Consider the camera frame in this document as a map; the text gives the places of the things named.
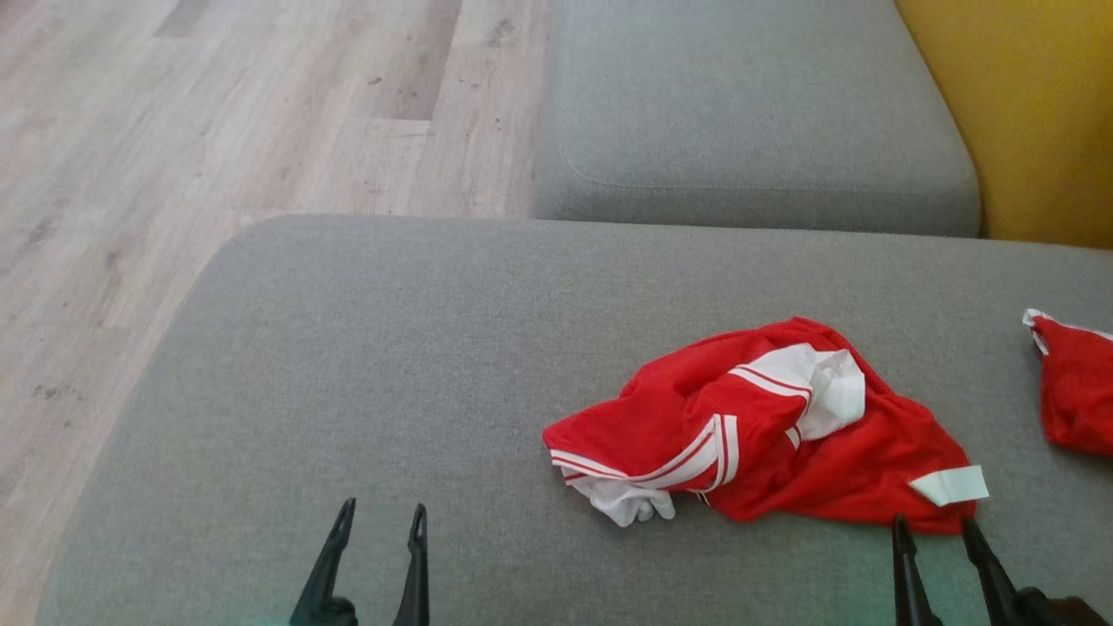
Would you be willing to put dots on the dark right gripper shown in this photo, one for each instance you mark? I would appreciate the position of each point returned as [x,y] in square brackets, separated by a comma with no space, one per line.
[1065,610]

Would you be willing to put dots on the large grey sofa chaise cushion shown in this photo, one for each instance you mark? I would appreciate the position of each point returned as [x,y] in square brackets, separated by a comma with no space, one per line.
[348,365]

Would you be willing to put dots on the red jersey number 23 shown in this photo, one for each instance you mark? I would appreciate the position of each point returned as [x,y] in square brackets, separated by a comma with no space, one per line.
[765,435]

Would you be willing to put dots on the grey sofa seat cushion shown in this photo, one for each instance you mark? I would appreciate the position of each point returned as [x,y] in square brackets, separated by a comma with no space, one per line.
[748,104]

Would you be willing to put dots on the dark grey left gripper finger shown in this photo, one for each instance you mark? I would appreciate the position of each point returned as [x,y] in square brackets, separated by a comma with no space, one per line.
[323,565]
[414,574]

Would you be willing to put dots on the red shorts with white stripe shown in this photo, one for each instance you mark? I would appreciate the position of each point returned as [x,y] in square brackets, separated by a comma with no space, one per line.
[1078,391]

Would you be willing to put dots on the wide yellow sofa back cushion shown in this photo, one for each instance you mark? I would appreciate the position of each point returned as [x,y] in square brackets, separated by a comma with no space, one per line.
[1043,113]

